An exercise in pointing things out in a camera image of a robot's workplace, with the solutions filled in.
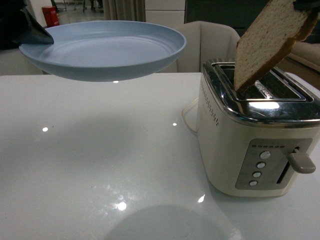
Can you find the slice of brown bread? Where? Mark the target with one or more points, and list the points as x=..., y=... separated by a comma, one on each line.
x=269, y=39

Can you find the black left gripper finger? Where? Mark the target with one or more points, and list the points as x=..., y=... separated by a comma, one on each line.
x=18, y=26

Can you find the cream and chrome toaster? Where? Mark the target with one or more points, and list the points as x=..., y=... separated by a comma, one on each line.
x=255, y=143

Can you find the beige curtain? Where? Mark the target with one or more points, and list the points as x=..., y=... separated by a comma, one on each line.
x=124, y=10

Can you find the white cabinet with drawers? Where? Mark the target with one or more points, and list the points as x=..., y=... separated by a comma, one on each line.
x=170, y=13

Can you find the beige upholstered chair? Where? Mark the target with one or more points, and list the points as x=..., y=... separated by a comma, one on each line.
x=13, y=62
x=204, y=41

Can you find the right beige upholstered chair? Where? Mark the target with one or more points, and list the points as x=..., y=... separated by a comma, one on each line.
x=204, y=41

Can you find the tan sofa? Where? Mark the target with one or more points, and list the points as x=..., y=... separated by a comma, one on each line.
x=304, y=61

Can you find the light blue plastic plate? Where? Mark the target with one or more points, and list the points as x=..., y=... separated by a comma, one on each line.
x=106, y=50

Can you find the left beige upholstered chair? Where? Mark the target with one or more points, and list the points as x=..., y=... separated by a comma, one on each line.
x=13, y=62

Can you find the dark grey kitchen counter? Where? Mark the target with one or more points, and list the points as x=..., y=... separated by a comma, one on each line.
x=238, y=14

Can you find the red box on floor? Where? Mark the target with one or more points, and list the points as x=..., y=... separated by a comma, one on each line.
x=50, y=16

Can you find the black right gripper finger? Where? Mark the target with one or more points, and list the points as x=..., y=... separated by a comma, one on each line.
x=306, y=5

